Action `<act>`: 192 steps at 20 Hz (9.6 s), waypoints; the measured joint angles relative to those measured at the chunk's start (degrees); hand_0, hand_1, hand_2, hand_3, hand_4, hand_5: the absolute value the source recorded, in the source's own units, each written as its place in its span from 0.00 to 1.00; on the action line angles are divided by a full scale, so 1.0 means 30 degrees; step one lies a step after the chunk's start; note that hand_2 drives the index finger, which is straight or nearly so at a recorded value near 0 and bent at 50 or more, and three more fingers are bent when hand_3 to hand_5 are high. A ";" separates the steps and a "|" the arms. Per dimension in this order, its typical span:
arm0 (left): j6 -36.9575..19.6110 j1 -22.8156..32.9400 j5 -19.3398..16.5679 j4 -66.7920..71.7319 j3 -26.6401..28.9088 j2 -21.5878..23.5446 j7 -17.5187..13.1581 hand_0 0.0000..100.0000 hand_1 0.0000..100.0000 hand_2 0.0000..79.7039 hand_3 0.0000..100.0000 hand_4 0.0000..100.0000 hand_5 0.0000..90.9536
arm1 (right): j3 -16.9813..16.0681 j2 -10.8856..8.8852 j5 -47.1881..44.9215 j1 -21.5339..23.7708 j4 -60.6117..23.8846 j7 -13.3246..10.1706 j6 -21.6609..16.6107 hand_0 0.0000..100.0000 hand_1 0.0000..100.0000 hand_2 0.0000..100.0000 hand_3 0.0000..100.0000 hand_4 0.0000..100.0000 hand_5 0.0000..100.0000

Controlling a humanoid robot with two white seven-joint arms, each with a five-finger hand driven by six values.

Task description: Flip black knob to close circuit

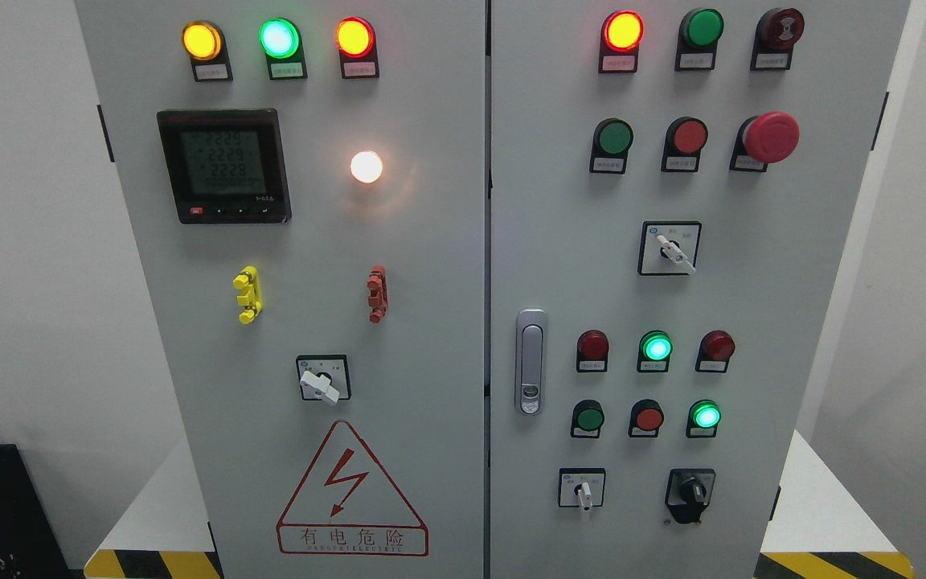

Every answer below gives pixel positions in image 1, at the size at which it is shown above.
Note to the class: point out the black rotary knob switch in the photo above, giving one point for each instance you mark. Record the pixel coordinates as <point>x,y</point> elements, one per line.
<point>688,493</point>

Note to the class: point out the red terminal connector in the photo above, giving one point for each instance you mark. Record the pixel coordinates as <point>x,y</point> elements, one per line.
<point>378,298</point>

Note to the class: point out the dark red lamp lower left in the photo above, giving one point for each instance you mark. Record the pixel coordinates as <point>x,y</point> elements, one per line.
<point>592,352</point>

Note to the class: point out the white lit indicator lamp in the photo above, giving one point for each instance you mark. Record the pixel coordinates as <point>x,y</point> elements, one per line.
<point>366,166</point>

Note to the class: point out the grey left cabinet door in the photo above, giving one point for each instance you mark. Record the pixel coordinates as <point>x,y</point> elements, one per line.
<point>417,378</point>

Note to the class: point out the grey cabinet door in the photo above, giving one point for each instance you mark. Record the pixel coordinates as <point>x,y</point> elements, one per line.
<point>568,242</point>
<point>417,378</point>

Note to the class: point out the green lit lamp lower middle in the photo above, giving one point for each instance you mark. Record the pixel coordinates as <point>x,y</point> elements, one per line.
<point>654,352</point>

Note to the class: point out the green push button upper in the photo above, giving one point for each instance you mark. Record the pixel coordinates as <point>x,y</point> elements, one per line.
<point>610,146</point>

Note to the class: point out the yellow terminal connector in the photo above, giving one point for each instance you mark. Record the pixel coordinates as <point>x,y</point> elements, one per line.
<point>247,285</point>

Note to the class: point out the red push button lower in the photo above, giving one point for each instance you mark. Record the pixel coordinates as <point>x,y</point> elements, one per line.
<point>645,419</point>

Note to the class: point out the red push button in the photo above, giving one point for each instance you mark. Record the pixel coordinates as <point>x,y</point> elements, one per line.
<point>645,419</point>
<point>684,140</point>

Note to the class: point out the grey right cabinet door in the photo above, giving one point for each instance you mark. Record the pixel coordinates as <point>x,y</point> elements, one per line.
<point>568,242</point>

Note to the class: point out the red electric hazard warning sticker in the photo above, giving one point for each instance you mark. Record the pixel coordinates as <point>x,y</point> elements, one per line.
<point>347,504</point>

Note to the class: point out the red lamp lower right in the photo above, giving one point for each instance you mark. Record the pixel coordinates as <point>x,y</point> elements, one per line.
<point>715,352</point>

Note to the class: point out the black digital power meter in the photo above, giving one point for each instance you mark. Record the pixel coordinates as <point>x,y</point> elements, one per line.
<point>226,166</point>

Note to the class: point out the red push button upper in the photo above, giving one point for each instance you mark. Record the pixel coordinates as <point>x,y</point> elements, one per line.
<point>684,140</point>

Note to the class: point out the green lit push button lower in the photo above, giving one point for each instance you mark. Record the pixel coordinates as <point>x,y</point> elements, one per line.
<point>703,419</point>

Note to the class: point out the red indicator lamp top left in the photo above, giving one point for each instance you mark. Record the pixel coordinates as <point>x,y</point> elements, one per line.
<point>356,44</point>

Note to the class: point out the red lit lamp top right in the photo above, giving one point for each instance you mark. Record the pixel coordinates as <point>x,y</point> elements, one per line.
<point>620,37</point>

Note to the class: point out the green indicator lamp top left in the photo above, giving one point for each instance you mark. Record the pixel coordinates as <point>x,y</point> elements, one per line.
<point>283,48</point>

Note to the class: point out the red emergency stop button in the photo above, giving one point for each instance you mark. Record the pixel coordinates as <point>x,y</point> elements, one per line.
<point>764,139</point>

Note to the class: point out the green lamp top right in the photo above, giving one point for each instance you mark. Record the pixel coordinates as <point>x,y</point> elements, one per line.
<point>698,36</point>

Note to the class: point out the yellow indicator lamp top left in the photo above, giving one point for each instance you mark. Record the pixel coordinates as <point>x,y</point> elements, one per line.
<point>205,44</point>

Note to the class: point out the dark red buzzer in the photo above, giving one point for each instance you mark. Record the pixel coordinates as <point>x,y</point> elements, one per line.
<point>776,33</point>

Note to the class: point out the white platform with hazard stripes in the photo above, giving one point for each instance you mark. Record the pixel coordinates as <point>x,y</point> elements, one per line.
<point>817,531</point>

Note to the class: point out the silver door lock handle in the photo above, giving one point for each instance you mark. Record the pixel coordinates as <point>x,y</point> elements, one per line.
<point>529,361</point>

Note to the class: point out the white selector switch left door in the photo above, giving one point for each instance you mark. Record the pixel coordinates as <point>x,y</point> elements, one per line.
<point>324,377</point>

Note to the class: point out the white selector switch upper right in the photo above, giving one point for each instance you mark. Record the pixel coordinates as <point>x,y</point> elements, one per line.
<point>669,248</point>

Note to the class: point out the white selector switch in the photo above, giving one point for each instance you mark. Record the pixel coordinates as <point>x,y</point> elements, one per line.
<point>669,248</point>
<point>581,488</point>

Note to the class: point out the white selector switch lower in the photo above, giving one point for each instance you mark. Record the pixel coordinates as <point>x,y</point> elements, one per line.
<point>581,488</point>

